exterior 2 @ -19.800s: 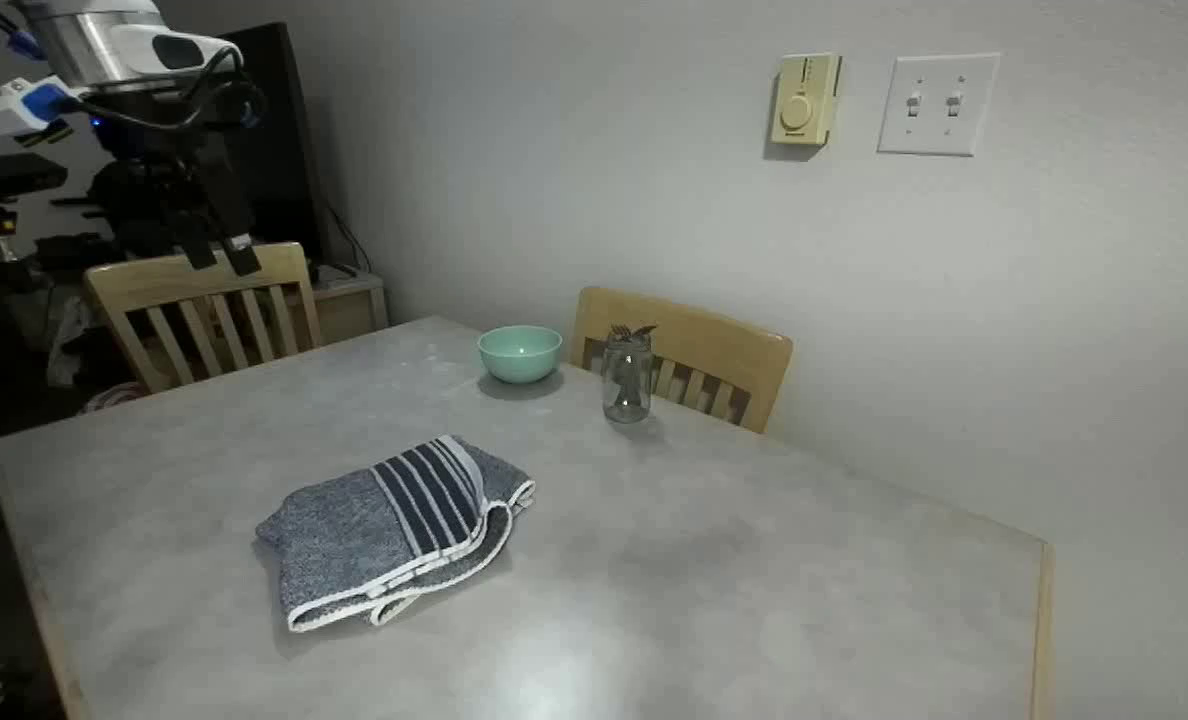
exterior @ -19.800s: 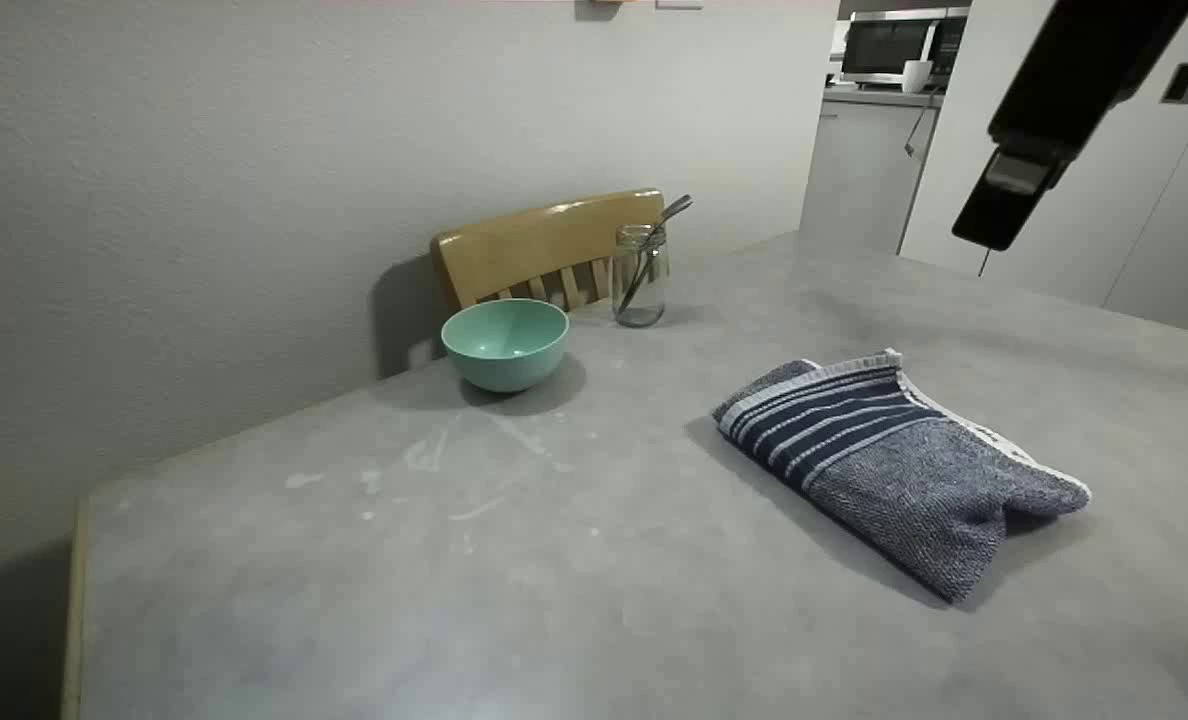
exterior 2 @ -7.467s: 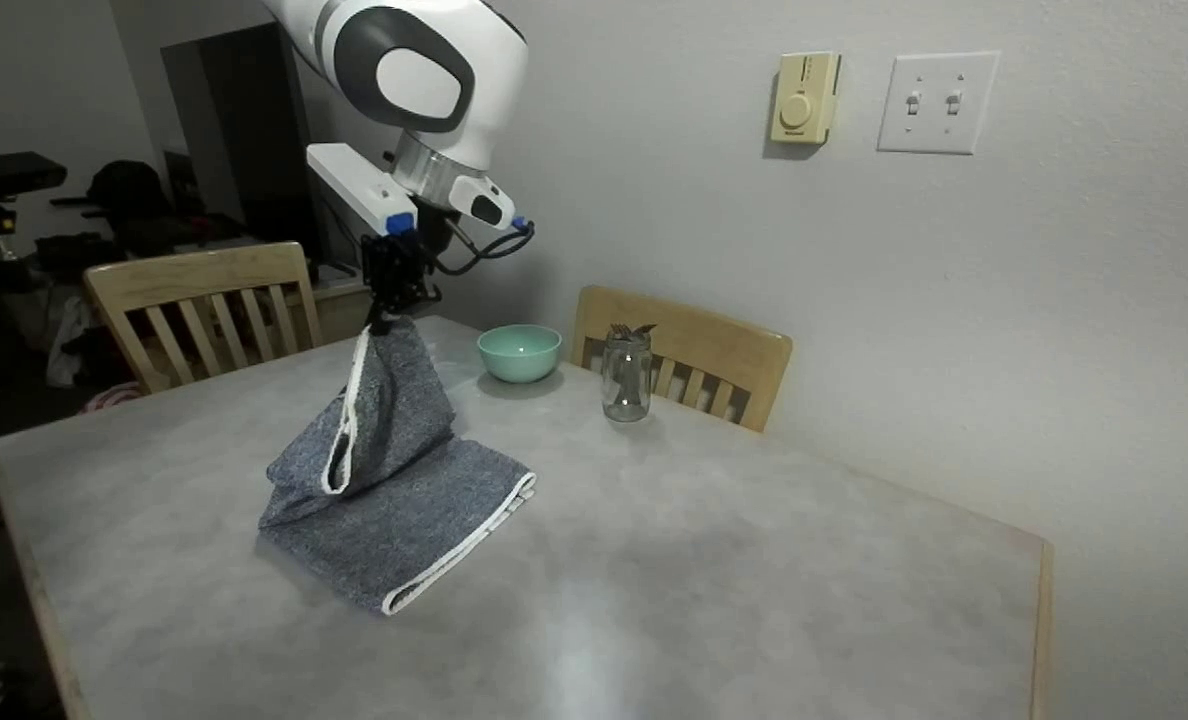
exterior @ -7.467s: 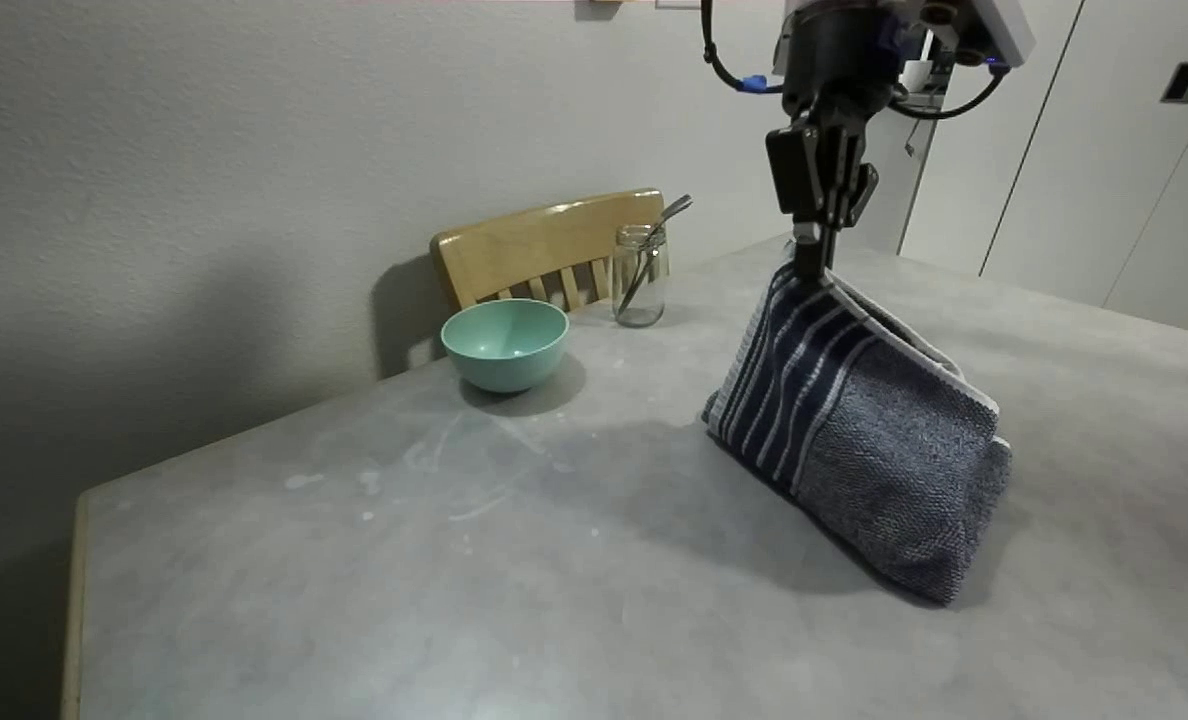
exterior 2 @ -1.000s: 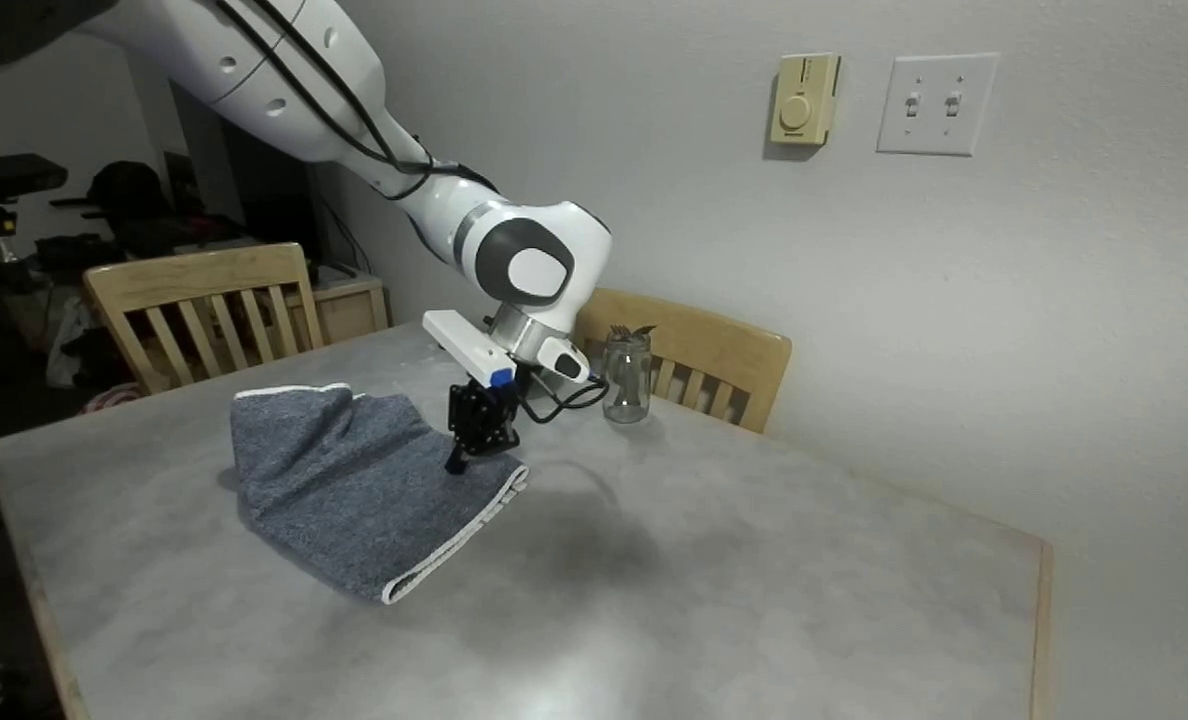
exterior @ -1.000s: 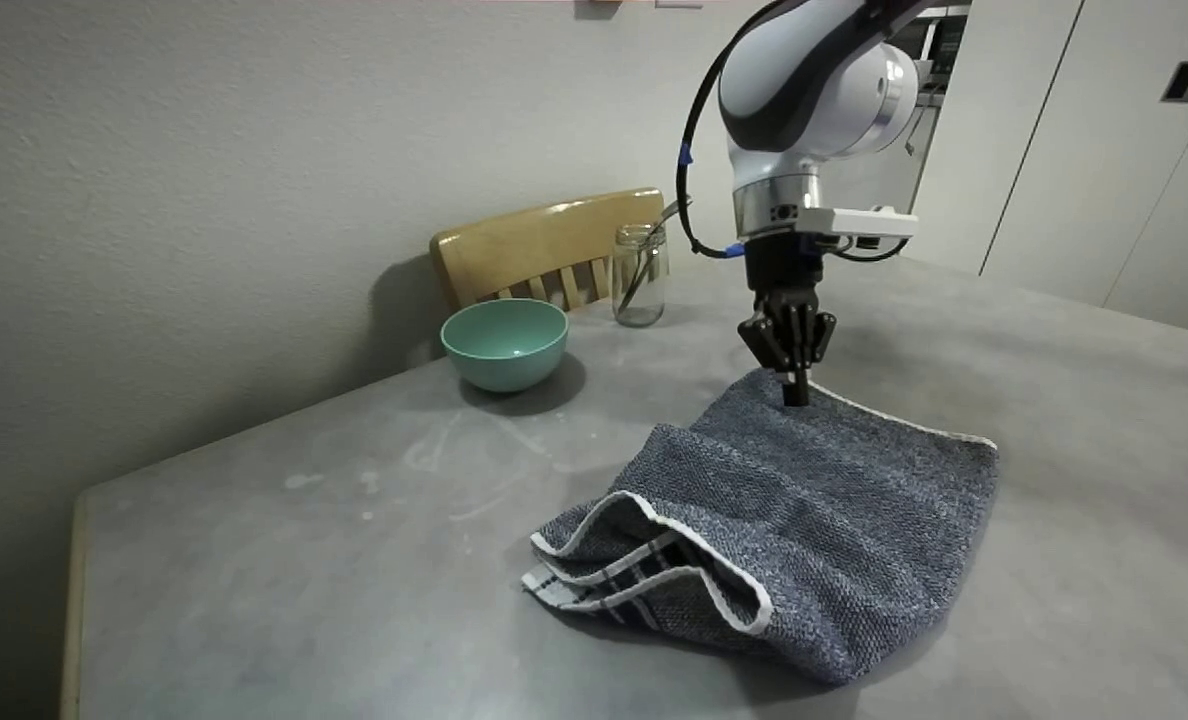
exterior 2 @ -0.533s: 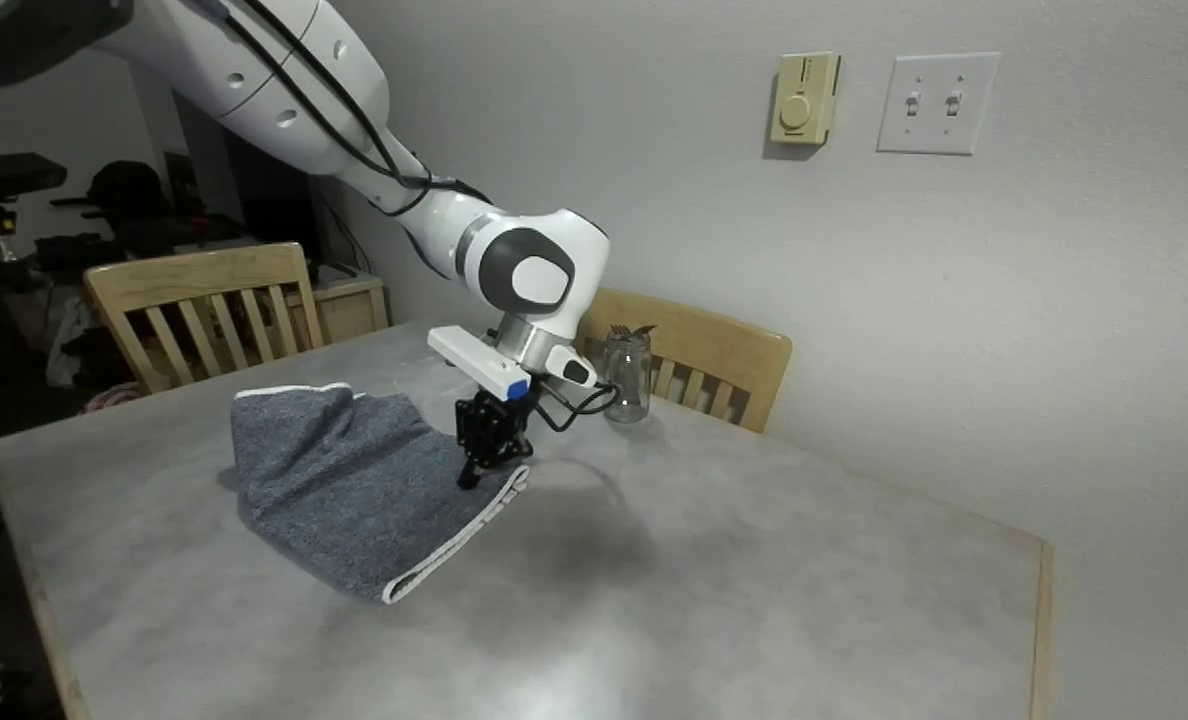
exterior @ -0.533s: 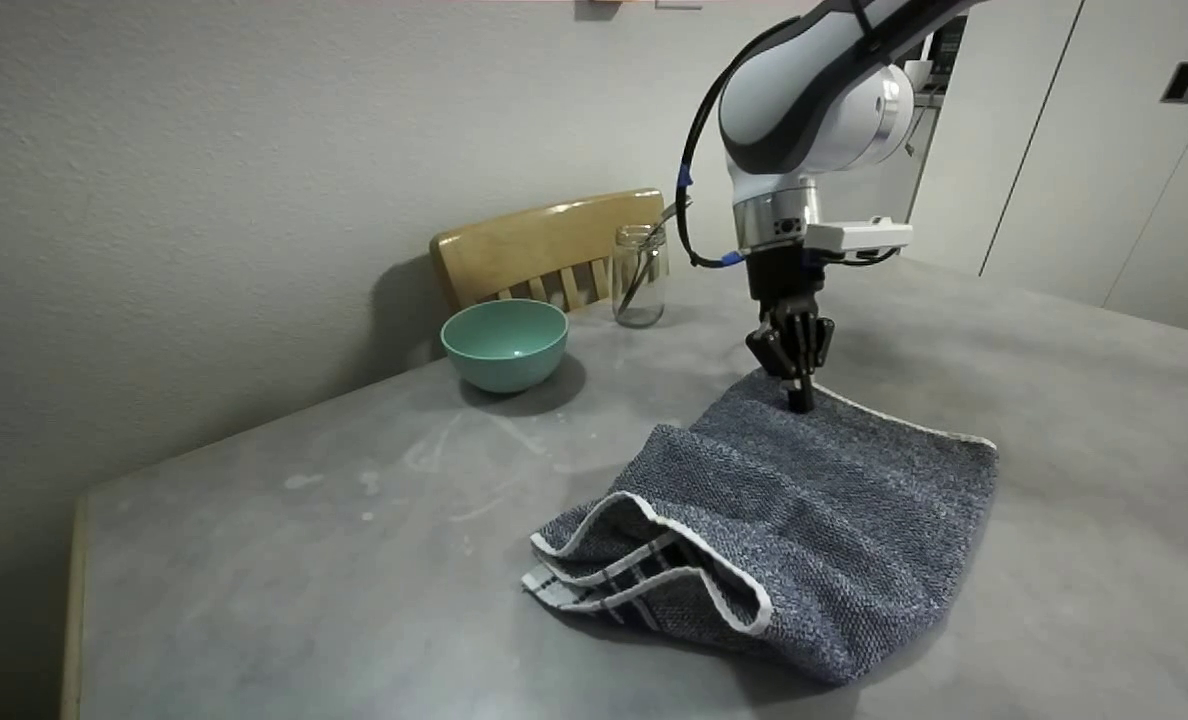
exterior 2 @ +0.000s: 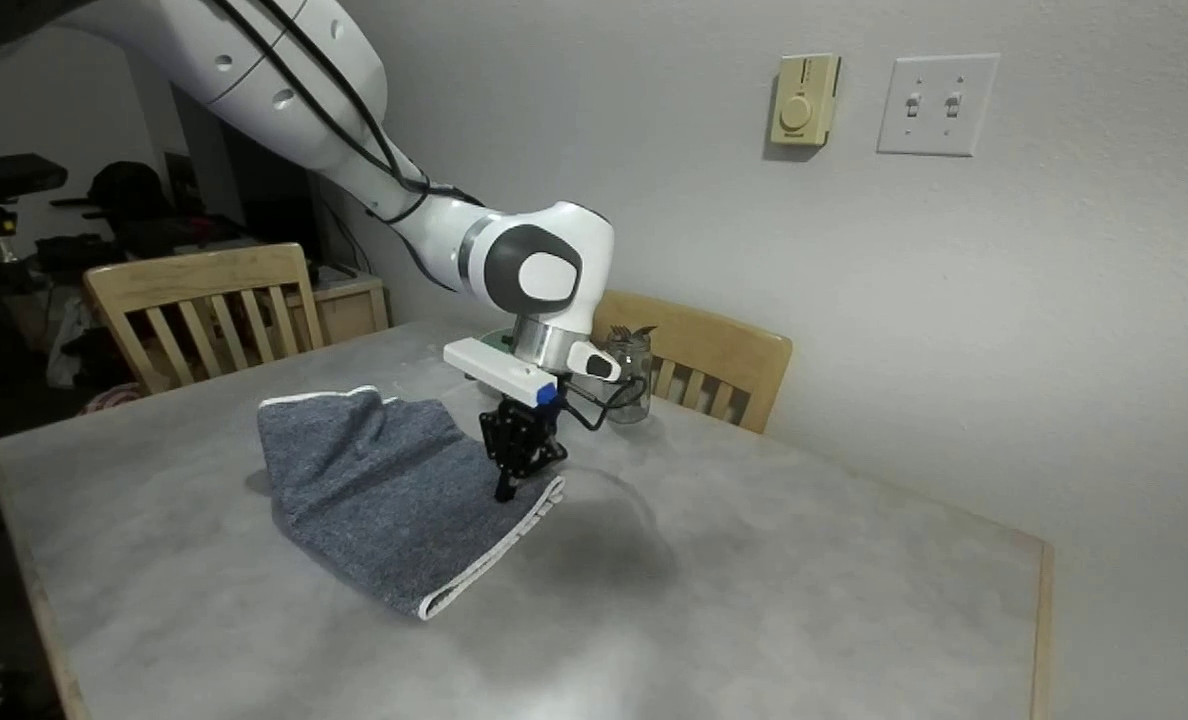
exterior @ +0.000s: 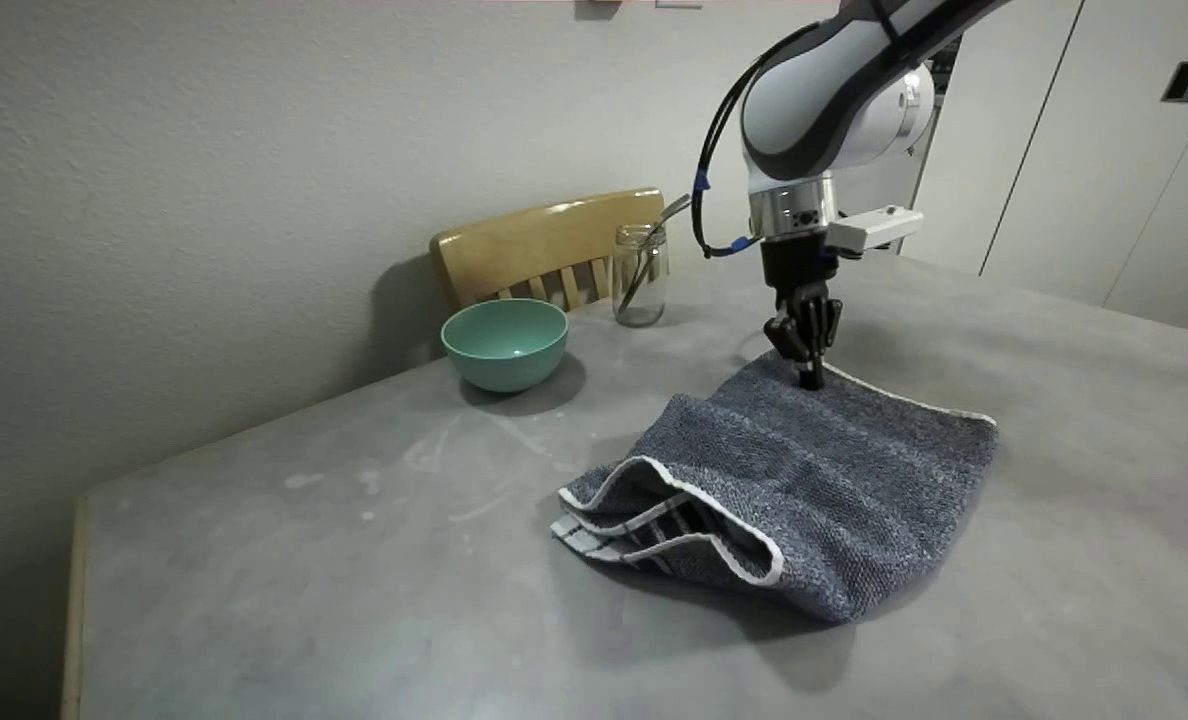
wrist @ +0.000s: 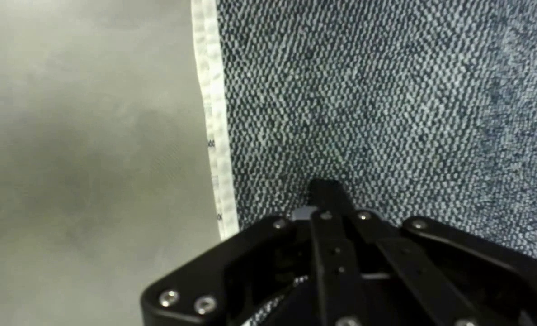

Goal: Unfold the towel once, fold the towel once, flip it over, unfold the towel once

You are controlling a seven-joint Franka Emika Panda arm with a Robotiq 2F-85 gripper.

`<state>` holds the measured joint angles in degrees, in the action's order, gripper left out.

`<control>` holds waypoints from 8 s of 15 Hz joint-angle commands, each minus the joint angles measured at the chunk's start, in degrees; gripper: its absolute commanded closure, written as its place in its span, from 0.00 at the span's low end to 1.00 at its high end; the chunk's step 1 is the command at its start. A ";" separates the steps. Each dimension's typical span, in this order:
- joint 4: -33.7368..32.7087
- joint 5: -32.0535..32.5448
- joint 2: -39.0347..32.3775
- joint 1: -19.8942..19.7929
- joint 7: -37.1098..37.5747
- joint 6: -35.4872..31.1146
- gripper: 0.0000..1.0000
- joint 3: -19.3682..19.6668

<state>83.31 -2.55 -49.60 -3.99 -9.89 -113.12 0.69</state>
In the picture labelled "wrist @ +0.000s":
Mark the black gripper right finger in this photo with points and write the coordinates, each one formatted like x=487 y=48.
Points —
x=436 y=273

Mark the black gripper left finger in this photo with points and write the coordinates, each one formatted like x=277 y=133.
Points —
x=250 y=278

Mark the blue grey striped towel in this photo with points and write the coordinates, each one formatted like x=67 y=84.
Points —
x=369 y=92

